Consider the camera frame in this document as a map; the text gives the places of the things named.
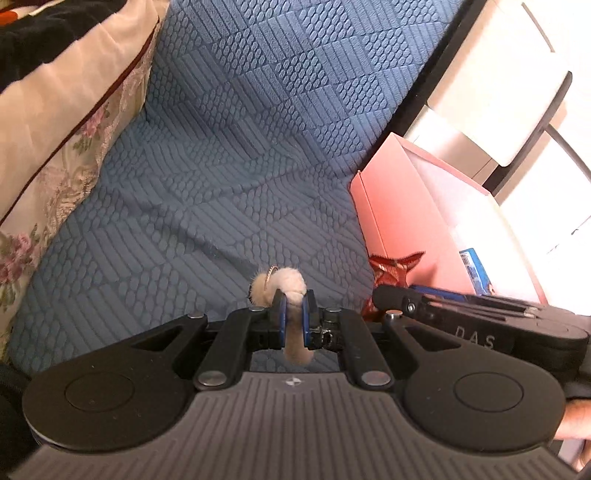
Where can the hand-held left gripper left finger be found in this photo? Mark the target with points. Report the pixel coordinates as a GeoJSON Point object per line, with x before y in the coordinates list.
{"type": "Point", "coordinates": [279, 323]}

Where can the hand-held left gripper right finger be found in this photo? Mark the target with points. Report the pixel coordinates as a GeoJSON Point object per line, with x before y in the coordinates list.
{"type": "Point", "coordinates": [304, 323]}

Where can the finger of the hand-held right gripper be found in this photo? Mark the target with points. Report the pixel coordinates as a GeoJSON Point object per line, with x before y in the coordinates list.
{"type": "Point", "coordinates": [485, 302]}
{"type": "Point", "coordinates": [397, 302]}

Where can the small red snack packet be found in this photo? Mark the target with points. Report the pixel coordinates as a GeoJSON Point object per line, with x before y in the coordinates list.
{"type": "Point", "coordinates": [392, 272]}

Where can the blue face mask pack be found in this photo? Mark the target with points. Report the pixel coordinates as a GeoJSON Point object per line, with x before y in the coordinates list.
{"type": "Point", "coordinates": [475, 272]}

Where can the pink box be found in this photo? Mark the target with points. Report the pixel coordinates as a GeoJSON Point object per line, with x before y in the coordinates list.
{"type": "Point", "coordinates": [401, 207]}

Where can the person's right hand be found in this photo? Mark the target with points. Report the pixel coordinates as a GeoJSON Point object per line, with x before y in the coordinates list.
{"type": "Point", "coordinates": [577, 420]}

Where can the blue quilted bed cover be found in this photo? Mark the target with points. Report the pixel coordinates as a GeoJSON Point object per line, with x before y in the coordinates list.
{"type": "Point", "coordinates": [231, 138]}

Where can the white plastic chair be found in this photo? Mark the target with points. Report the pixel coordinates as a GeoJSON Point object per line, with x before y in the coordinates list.
{"type": "Point", "coordinates": [485, 69]}

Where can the floral patterned quilt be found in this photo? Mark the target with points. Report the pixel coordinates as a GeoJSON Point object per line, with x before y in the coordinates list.
{"type": "Point", "coordinates": [69, 115]}

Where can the striped blanket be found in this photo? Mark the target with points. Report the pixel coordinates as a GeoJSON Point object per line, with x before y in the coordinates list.
{"type": "Point", "coordinates": [46, 37]}

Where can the black metal tube frame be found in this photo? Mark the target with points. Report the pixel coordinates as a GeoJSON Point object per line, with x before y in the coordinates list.
{"type": "Point", "coordinates": [556, 110]}

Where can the black bed frame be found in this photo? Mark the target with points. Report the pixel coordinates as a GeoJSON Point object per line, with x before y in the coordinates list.
{"type": "Point", "coordinates": [415, 92]}

